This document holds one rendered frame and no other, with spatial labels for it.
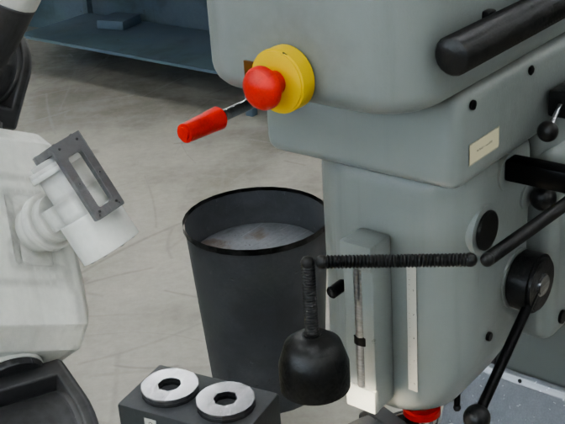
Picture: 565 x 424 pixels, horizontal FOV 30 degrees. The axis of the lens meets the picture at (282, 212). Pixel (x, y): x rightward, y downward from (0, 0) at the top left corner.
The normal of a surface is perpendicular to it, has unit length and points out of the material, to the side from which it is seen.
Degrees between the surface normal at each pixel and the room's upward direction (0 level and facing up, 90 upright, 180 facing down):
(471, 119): 90
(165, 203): 0
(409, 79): 90
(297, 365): 73
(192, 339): 0
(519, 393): 63
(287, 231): 0
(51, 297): 58
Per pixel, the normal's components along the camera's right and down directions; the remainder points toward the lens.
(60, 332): 0.71, 0.35
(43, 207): 0.73, -0.36
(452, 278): 0.22, 0.40
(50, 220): -0.44, 0.40
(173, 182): -0.07, -0.91
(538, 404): -0.58, -0.08
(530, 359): -0.62, 0.37
